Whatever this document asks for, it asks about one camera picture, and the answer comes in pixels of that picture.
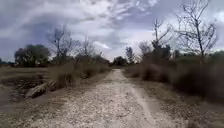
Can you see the dark bush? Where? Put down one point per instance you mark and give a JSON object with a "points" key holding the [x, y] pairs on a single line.
{"points": [[119, 61]]}

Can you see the dry brown brush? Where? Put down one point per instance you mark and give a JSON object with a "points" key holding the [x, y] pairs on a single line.
{"points": [[193, 76], [73, 73]]}

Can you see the pale gravel dirt path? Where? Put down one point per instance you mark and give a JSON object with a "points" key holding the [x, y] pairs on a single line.
{"points": [[113, 106]]}

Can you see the thin bare tree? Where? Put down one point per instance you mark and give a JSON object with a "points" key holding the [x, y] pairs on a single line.
{"points": [[156, 35]]}

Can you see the pile of rocks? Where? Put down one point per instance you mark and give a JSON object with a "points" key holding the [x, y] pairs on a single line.
{"points": [[38, 90]]}

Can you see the dark green round tree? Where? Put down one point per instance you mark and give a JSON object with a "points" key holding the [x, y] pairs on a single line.
{"points": [[31, 55]]}

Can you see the dry bare earth verge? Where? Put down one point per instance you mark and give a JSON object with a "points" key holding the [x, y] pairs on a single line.
{"points": [[186, 110]]}

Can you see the large bare tree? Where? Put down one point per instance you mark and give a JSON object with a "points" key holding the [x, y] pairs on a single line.
{"points": [[197, 33]]}

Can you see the dry grass verge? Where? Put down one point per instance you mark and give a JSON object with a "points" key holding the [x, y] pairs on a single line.
{"points": [[20, 75]]}

